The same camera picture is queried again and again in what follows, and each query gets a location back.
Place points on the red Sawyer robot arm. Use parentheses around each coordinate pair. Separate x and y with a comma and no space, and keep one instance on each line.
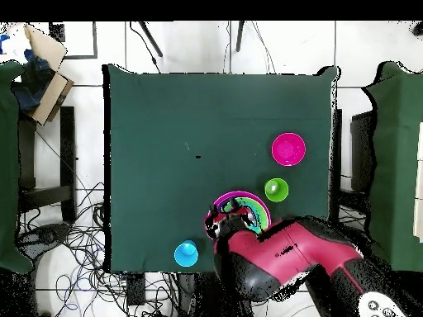
(281,247)

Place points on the purple bowl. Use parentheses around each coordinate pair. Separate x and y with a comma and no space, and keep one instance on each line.
(222,199)

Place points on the green cup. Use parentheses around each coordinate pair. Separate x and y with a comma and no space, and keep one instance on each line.
(280,194)

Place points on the black floor box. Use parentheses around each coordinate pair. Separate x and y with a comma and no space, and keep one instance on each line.
(136,290)

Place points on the black square frame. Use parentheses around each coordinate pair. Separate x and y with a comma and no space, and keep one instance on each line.
(95,39)

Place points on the blue cup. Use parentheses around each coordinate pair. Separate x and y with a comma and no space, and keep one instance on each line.
(186,254)

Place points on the black tripod leg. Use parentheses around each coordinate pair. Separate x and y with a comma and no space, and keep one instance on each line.
(150,39)
(240,36)

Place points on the grey pedestal foot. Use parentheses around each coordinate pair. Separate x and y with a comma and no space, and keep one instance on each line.
(46,232)

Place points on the green bowl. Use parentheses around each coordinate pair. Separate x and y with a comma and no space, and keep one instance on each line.
(248,201)

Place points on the green cloth side table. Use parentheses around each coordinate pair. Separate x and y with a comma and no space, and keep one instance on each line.
(396,148)
(8,165)

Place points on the cardboard box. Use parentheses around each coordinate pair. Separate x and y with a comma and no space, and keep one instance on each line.
(46,46)

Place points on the dark blue bag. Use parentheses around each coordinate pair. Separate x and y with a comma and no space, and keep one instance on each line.
(33,86)

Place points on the black chair frame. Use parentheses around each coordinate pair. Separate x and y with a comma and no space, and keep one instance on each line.
(337,148)
(67,148)

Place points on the small pink bowl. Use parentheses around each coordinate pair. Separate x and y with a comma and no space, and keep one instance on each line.
(288,149)

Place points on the dark green tablecloth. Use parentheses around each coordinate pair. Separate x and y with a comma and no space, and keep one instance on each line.
(214,99)

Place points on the large pink bowl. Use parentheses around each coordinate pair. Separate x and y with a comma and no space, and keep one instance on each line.
(268,214)

